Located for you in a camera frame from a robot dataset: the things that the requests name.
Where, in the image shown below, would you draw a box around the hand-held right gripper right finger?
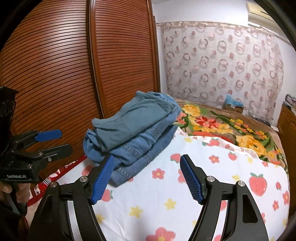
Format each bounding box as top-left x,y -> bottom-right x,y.
180,154 -> 270,241

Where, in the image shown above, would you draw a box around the red printed cloth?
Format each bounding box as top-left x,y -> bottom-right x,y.
26,155 -> 91,207

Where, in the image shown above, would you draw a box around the sheer ring-patterned curtain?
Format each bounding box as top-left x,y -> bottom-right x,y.
156,21 -> 285,127

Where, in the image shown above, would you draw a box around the teal pants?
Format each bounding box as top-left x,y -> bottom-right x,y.
92,90 -> 176,151

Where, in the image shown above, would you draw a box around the wooden cabinet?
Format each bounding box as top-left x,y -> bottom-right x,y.
276,103 -> 296,168

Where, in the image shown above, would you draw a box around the white air conditioner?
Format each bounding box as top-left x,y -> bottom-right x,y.
245,1 -> 278,26

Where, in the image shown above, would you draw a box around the wooden slatted wardrobe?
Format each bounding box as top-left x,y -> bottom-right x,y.
0,0 -> 162,164

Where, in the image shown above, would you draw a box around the person's left hand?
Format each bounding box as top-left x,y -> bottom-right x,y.
0,181 -> 30,209

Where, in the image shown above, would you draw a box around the folded blue denim jeans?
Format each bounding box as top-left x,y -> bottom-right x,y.
83,92 -> 181,186

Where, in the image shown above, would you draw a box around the brown floral blanket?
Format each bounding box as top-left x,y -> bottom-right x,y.
173,98 -> 288,172

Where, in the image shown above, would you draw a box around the small cardboard box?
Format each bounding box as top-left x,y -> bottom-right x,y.
222,102 -> 245,114

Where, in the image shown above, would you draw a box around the white strawberry flower bedsheet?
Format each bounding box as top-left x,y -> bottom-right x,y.
55,126 -> 291,241

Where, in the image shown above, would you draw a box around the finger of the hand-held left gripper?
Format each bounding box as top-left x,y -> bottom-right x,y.
13,129 -> 63,146
30,144 -> 74,163

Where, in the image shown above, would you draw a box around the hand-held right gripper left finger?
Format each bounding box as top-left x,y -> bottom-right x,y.
29,154 -> 115,241

